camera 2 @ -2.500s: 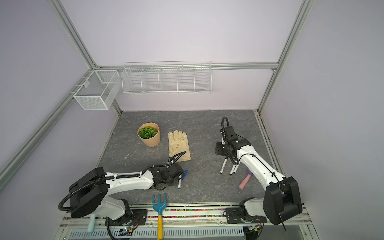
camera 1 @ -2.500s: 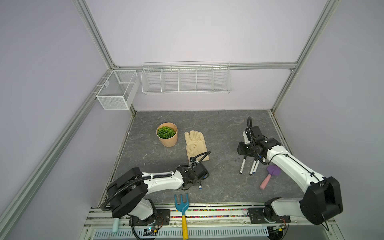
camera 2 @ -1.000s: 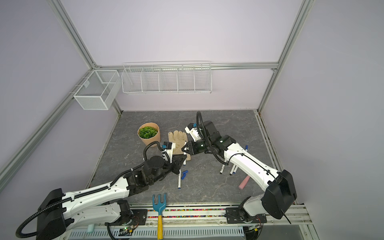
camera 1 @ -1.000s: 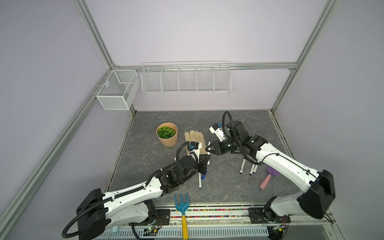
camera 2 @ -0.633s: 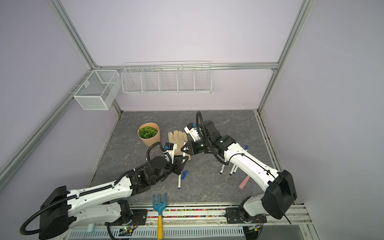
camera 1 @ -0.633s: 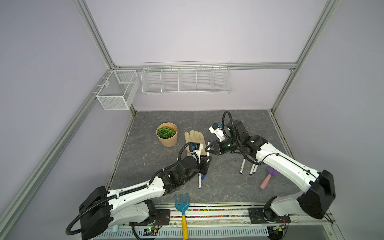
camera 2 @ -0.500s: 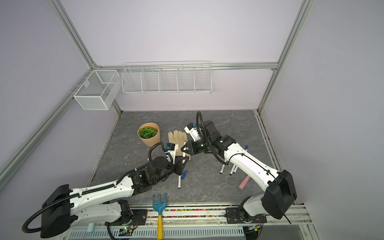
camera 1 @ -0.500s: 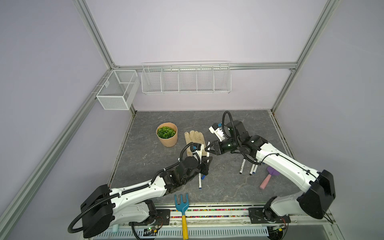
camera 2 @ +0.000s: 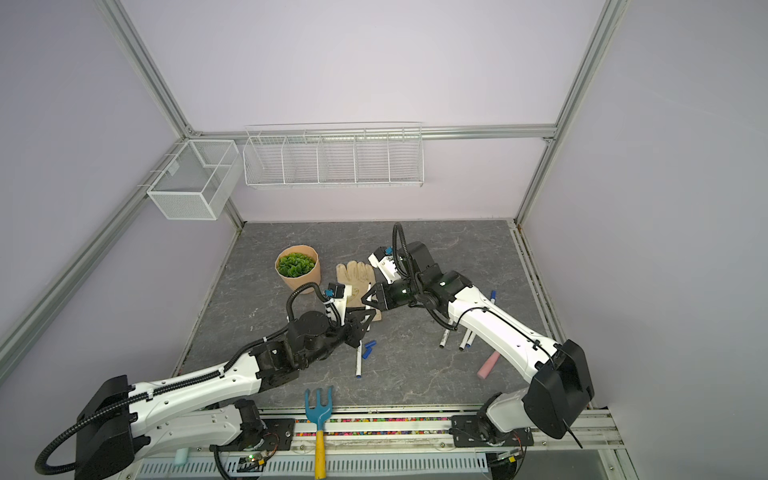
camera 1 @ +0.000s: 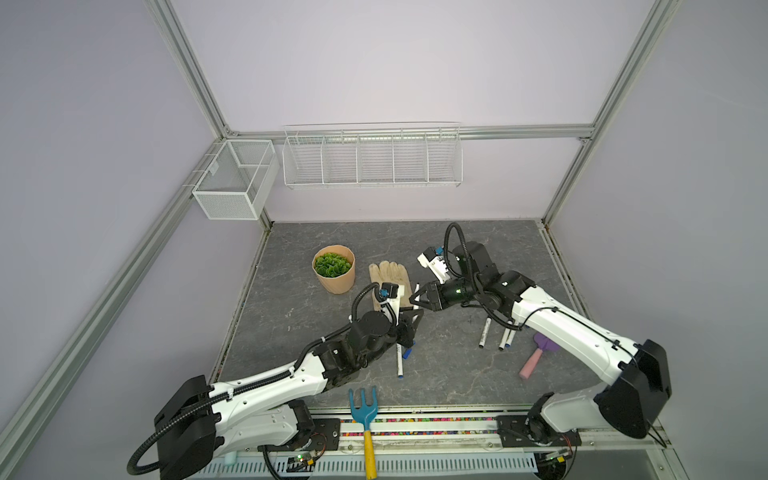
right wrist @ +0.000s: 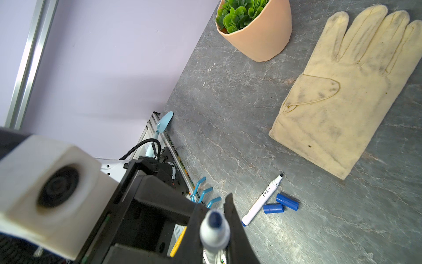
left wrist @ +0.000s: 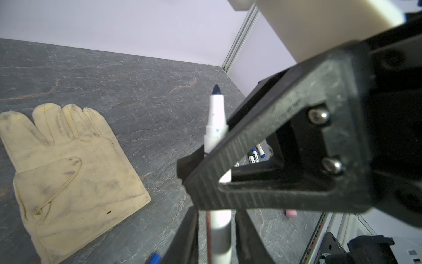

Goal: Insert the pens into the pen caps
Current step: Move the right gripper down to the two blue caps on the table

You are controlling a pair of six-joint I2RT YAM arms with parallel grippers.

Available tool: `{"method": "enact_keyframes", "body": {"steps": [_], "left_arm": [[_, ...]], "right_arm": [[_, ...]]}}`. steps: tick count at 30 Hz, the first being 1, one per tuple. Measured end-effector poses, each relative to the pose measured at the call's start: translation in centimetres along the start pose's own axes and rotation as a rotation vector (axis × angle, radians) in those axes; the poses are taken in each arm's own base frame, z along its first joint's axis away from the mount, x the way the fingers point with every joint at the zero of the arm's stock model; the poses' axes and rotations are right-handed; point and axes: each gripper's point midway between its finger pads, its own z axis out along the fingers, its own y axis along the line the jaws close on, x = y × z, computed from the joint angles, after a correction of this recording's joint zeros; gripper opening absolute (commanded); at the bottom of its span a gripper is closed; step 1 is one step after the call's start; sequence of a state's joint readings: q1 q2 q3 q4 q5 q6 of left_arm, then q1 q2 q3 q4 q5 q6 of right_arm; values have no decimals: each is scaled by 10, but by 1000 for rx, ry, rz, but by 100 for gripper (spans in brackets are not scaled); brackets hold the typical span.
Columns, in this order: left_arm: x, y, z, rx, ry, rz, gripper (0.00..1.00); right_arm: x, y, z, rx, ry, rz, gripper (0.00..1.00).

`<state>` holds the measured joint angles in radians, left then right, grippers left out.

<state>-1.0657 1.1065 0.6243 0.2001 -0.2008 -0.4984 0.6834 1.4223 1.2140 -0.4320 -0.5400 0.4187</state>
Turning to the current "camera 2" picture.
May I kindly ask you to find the long white wire basket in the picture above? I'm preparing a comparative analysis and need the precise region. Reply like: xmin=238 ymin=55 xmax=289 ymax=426
xmin=243 ymin=122 xmax=425 ymax=188

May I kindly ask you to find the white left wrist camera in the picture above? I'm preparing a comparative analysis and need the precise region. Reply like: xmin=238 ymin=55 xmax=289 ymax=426
xmin=324 ymin=282 xmax=352 ymax=327

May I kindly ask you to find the beige work glove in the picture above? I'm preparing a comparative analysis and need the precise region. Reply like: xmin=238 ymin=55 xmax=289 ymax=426
xmin=336 ymin=261 xmax=376 ymax=308

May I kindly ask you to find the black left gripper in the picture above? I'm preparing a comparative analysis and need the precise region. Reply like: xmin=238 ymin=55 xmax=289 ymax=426
xmin=301 ymin=305 xmax=376 ymax=368

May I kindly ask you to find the aluminium cage frame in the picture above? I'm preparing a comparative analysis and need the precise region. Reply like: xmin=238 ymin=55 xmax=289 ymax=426
xmin=1 ymin=1 xmax=627 ymax=382

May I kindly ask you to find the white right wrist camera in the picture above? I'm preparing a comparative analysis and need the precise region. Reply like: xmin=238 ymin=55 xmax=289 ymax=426
xmin=368 ymin=246 xmax=402 ymax=284

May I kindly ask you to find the black corrugated left cable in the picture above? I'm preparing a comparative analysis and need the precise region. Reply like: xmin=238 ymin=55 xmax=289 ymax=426
xmin=34 ymin=281 xmax=328 ymax=476

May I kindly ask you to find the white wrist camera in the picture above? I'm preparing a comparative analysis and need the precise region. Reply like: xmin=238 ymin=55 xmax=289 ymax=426
xmin=324 ymin=282 xmax=352 ymax=327
xmin=368 ymin=246 xmax=402 ymax=284

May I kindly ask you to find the black corrugated cable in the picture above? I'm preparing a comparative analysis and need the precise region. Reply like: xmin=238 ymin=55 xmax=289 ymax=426
xmin=34 ymin=281 xmax=328 ymax=476
xmin=391 ymin=223 xmax=457 ymax=331

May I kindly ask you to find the teal yellow garden fork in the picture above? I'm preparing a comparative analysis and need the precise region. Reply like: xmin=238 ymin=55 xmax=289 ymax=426
xmin=304 ymin=386 xmax=333 ymax=479

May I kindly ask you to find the tan pot with green plant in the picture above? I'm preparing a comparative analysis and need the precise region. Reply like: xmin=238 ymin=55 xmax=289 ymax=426
xmin=274 ymin=245 xmax=322 ymax=291

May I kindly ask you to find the light teal tool handle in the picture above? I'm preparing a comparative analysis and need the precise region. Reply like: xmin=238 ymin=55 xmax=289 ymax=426
xmin=173 ymin=448 xmax=189 ymax=467

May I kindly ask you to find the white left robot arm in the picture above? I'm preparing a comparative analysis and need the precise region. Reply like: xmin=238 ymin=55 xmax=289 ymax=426
xmin=34 ymin=307 xmax=375 ymax=479

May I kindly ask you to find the small white mesh basket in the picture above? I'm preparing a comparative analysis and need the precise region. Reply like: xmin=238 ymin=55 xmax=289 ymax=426
xmin=148 ymin=139 xmax=244 ymax=221

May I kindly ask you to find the black corrugated right cable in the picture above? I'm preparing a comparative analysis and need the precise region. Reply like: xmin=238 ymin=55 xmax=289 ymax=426
xmin=391 ymin=223 xmax=457 ymax=331

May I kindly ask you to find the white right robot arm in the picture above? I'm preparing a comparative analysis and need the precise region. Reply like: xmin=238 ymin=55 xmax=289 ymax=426
xmin=362 ymin=242 xmax=594 ymax=444

